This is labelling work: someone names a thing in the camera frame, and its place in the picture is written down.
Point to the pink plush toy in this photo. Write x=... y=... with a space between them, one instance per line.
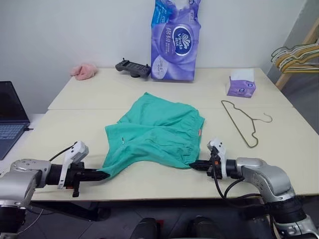
x=83 y=71

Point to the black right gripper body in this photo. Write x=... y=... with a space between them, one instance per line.
x=214 y=169

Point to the dark rounded shape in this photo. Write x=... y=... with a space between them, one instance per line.
x=147 y=227
x=203 y=227

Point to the purple tissue box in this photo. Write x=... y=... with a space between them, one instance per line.
x=240 y=87

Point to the yellow hanger on rack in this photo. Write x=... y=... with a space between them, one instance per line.
x=290 y=62

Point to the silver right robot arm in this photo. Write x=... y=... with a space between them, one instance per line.
x=269 y=174

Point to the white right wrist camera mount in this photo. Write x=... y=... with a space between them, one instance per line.
x=218 y=147

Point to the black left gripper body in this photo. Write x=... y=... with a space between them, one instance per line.
x=76 y=171

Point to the grey-green hanger on rack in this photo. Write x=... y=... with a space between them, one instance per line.
x=286 y=49

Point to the light wooden hanger rack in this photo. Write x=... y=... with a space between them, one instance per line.
x=289 y=74

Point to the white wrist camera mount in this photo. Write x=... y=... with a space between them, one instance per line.
x=74 y=152
x=218 y=147

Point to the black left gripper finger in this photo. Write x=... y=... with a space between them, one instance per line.
x=96 y=178
x=96 y=172

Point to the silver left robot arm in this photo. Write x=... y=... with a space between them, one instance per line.
x=22 y=179

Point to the green shorts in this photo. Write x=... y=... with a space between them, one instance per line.
x=159 y=129

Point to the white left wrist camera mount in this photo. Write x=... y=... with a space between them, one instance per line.
x=74 y=152

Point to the dark laptop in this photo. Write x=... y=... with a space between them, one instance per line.
x=10 y=117

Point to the purple toilet paper pack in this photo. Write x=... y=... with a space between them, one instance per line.
x=174 y=49

